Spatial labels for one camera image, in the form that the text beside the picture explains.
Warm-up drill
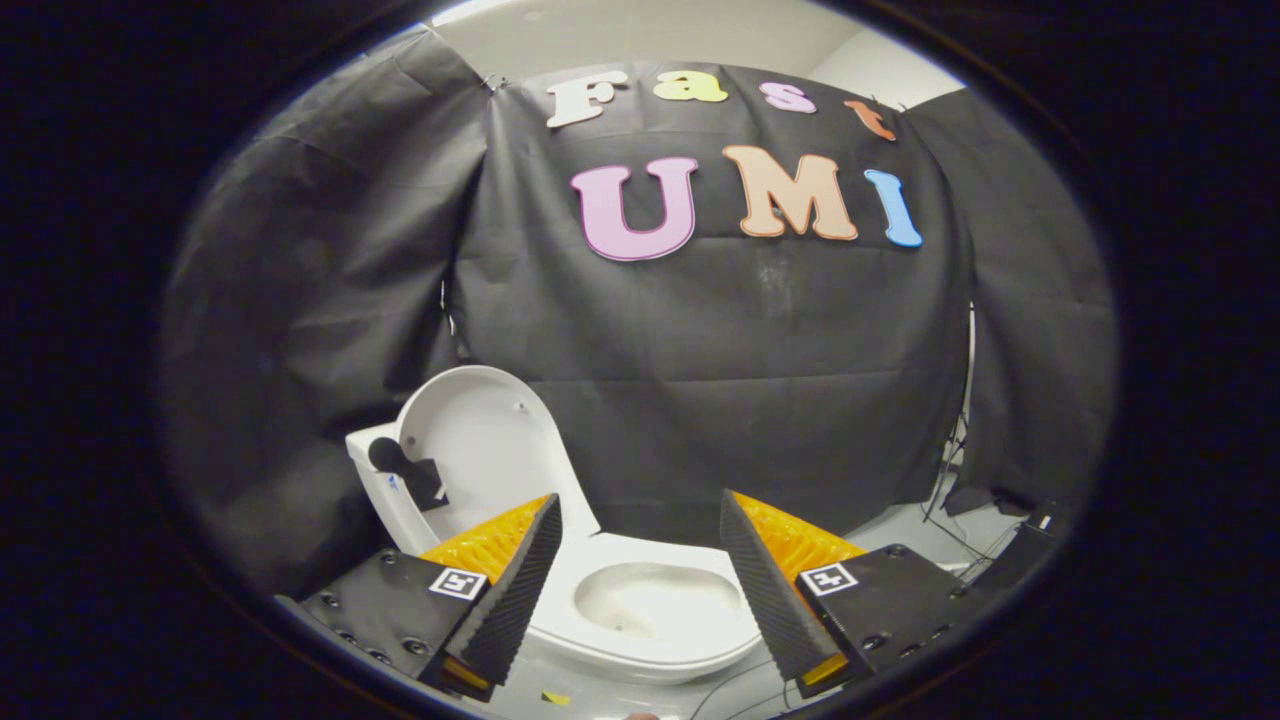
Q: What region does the white toilet lid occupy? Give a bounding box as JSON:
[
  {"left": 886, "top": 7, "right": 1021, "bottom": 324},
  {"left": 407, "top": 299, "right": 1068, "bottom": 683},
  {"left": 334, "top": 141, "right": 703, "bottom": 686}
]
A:
[{"left": 395, "top": 365, "right": 602, "bottom": 543}]

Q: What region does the black box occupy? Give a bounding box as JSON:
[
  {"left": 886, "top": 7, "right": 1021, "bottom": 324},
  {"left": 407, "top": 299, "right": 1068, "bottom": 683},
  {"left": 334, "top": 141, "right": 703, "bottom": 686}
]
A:
[{"left": 975, "top": 498, "right": 1079, "bottom": 603}]

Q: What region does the black backdrop cloth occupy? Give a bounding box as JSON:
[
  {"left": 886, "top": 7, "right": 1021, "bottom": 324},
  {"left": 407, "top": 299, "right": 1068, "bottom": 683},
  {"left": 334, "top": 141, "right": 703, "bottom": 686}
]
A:
[{"left": 160, "top": 25, "right": 1121, "bottom": 601}]

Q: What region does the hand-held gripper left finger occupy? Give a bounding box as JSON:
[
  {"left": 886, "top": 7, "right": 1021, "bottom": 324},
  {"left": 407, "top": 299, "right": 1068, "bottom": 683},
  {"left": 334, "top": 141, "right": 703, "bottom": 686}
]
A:
[{"left": 275, "top": 492, "right": 564, "bottom": 703}]

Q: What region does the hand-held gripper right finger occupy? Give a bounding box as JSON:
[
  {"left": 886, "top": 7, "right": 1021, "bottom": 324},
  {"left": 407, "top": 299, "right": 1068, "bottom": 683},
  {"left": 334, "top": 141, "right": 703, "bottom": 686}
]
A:
[{"left": 719, "top": 489, "right": 986, "bottom": 699}]

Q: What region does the white toilet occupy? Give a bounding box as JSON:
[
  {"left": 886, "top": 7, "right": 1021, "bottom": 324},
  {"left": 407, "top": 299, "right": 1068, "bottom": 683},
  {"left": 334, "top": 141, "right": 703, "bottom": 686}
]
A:
[{"left": 345, "top": 425, "right": 767, "bottom": 691}]

